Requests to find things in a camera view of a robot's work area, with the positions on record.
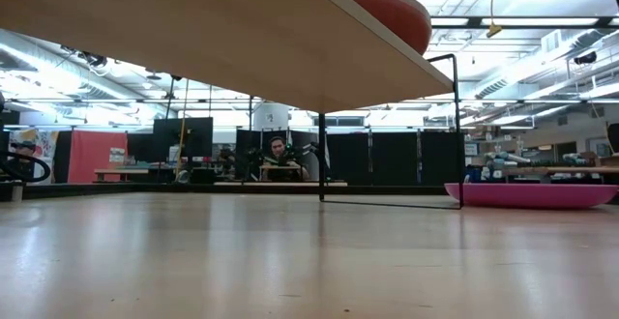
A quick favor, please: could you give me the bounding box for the orange bowl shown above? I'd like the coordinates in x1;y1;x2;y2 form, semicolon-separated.
338;0;433;57

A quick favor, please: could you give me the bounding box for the pink plastic plate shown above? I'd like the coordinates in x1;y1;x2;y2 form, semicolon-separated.
443;182;619;210

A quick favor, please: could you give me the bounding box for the wooden shelf with black legs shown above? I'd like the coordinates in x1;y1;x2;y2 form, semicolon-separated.
0;0;464;211

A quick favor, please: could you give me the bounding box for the seated person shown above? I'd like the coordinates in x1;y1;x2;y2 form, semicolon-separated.
260;135;310;183

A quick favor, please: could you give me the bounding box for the wooden bench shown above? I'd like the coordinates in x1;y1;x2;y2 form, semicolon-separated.
94;166;163;184

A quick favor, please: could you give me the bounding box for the yellow hanging pendant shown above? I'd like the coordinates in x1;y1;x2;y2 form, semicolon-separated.
486;0;503;39

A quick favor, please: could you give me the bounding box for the red partition panel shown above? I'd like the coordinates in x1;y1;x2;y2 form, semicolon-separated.
69;130;130;185

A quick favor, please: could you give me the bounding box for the wooden workbench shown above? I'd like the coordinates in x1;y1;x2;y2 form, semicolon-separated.
505;165;619;185

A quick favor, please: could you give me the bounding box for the colourful poster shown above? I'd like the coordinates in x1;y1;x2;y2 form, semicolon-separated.
8;128;59;184

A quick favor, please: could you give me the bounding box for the person with cap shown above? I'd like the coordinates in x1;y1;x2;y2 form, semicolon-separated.
9;139;39;178

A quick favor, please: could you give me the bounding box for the black partition wall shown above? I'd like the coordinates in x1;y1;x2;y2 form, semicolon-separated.
235;129;466;187

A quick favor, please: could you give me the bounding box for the black metal table frame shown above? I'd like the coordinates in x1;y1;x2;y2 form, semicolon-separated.
0;182;449;203

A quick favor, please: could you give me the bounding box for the black cable loop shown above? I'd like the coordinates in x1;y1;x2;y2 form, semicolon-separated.
0;150;52;185

